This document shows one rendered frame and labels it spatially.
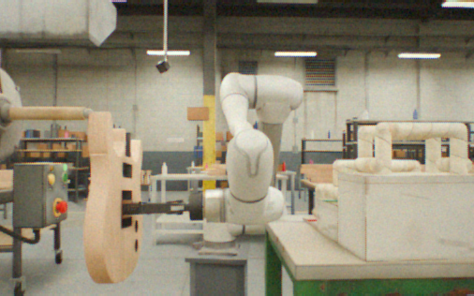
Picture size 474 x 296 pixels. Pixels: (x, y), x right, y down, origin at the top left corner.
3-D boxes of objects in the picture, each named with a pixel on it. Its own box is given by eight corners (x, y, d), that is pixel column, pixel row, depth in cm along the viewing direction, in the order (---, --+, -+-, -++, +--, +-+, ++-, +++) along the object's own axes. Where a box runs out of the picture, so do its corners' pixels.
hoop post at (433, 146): (431, 172, 78) (431, 132, 78) (422, 172, 81) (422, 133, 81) (444, 172, 78) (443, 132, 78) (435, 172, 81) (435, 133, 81)
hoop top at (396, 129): (379, 137, 68) (379, 121, 69) (371, 138, 71) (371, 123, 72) (470, 137, 70) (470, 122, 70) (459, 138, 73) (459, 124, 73)
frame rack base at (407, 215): (366, 262, 66) (366, 175, 66) (336, 244, 81) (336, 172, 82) (493, 258, 69) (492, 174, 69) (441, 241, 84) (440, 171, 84)
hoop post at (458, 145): (457, 174, 69) (456, 129, 70) (446, 173, 73) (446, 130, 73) (471, 174, 70) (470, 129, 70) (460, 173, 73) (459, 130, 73)
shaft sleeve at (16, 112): (17, 120, 86) (8, 118, 83) (17, 108, 86) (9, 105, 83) (87, 121, 87) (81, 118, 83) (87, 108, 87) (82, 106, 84)
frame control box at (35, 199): (-50, 252, 97) (-49, 164, 97) (-1, 235, 118) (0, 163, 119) (36, 252, 98) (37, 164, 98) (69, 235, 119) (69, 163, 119)
